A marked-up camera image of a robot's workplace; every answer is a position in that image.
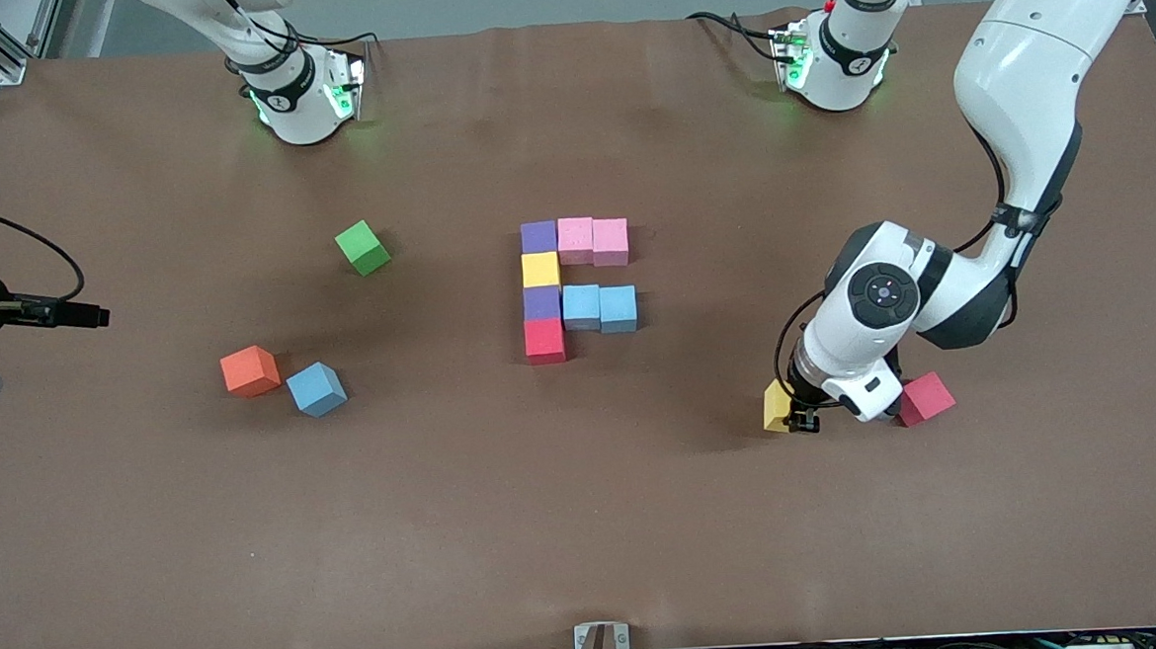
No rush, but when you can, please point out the brown table mat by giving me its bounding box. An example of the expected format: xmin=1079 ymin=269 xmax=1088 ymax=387
xmin=0 ymin=0 xmax=1156 ymax=649

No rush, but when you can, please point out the thin black base cable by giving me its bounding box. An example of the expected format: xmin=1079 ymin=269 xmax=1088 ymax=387
xmin=222 ymin=0 xmax=378 ymax=59
xmin=686 ymin=7 xmax=784 ymax=68

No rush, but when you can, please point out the green foam cube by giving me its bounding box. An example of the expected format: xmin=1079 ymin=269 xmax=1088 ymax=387
xmin=333 ymin=218 xmax=392 ymax=278

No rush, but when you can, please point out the yellow foam cube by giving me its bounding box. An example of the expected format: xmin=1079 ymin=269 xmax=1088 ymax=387
xmin=761 ymin=377 xmax=795 ymax=435
xmin=520 ymin=252 xmax=562 ymax=290

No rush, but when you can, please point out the pink foam cube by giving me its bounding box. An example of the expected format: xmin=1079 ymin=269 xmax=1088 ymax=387
xmin=590 ymin=217 xmax=631 ymax=269
xmin=556 ymin=217 xmax=596 ymax=267

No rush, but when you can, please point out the orange foam cube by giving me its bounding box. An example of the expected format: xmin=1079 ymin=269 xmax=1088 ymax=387
xmin=219 ymin=344 xmax=283 ymax=399

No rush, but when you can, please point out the blue foam cube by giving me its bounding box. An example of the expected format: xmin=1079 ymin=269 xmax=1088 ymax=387
xmin=598 ymin=284 xmax=639 ymax=335
xmin=286 ymin=361 xmax=350 ymax=420
xmin=561 ymin=284 xmax=603 ymax=332

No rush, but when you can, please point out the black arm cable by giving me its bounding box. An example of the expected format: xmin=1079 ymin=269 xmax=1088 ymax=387
xmin=0 ymin=205 xmax=87 ymax=306
xmin=760 ymin=119 xmax=1026 ymax=406

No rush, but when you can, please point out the red foam cube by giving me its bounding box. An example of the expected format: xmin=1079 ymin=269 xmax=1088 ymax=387
xmin=895 ymin=370 xmax=958 ymax=430
xmin=524 ymin=317 xmax=568 ymax=365

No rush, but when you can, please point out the metal connector box green light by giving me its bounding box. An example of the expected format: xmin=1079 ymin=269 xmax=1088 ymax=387
xmin=319 ymin=46 xmax=372 ymax=123
xmin=769 ymin=20 xmax=816 ymax=94

